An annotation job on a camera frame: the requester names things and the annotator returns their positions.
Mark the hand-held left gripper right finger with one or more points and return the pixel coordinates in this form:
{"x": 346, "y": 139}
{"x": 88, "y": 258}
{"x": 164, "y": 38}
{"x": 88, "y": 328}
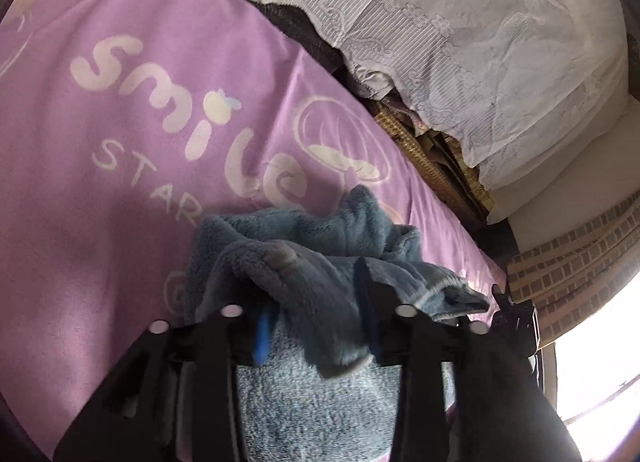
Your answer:
{"x": 370, "y": 302}

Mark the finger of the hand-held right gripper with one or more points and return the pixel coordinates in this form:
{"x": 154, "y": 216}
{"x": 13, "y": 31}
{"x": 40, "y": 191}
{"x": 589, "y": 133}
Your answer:
{"x": 517, "y": 319}

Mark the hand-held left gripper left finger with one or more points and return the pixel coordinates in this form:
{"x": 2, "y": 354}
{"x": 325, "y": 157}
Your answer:
{"x": 260, "y": 337}

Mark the blue-grey fluffy towel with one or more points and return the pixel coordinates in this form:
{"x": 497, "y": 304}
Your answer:
{"x": 310, "y": 262}

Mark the window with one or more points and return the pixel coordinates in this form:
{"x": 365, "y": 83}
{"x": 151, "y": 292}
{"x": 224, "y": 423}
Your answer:
{"x": 595, "y": 367}

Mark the brown woven mat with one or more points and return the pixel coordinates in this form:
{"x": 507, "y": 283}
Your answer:
{"x": 432, "y": 155}

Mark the grey crumpled cloth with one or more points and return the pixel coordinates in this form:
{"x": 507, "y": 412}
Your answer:
{"x": 375, "y": 80}

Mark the purple printed blanket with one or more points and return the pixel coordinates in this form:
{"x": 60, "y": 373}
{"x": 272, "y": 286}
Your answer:
{"x": 100, "y": 167}

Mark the dark cloth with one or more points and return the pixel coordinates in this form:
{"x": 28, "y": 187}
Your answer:
{"x": 300, "y": 32}

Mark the white lace cloth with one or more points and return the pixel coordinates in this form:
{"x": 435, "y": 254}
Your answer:
{"x": 475, "y": 42}

